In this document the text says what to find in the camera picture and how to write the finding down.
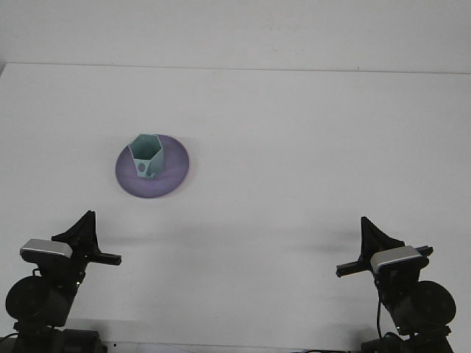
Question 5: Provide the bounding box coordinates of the pale purple round plate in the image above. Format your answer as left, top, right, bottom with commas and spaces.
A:
114, 134, 191, 200

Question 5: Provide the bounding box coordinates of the pale blue hexagonal cup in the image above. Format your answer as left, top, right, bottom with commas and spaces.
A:
127, 133, 166, 181

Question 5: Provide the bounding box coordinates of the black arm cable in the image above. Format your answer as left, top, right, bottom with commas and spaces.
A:
375, 290, 386, 339

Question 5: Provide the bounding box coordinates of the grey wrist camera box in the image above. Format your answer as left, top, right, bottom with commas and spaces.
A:
20, 238, 74, 263
369, 245, 430, 275

